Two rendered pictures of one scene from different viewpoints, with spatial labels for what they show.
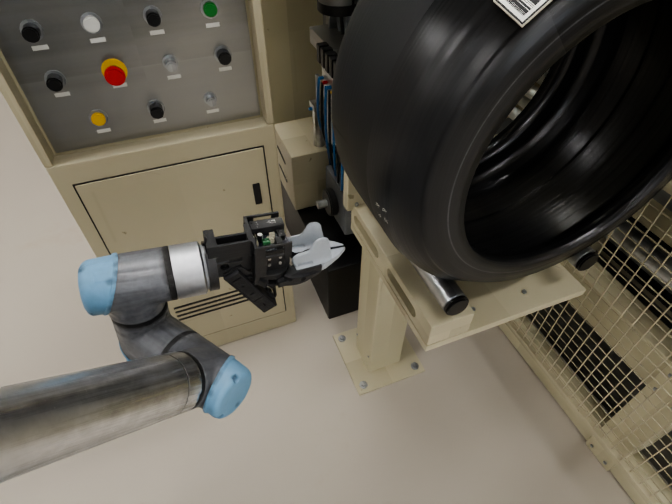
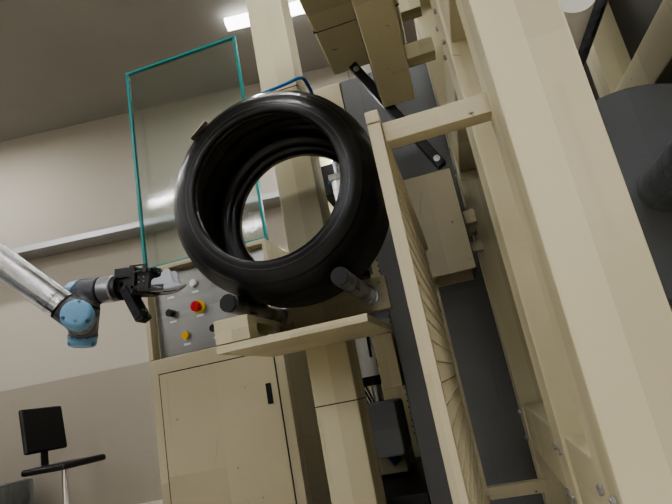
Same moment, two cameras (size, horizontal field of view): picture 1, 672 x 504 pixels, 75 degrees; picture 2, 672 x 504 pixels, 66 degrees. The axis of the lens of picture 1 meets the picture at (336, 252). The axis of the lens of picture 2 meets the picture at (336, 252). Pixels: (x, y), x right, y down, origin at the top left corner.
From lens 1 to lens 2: 145 cm
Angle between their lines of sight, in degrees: 68
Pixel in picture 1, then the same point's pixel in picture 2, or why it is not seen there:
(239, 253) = (127, 274)
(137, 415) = (29, 277)
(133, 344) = not seen: hidden behind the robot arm
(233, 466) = not seen: outside the picture
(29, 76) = (162, 312)
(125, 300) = (75, 289)
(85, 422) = (13, 260)
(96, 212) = (165, 397)
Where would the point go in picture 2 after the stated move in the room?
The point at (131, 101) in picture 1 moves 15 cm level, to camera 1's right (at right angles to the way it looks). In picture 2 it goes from (204, 325) to (230, 316)
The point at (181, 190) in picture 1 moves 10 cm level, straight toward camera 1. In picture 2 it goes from (216, 384) to (204, 385)
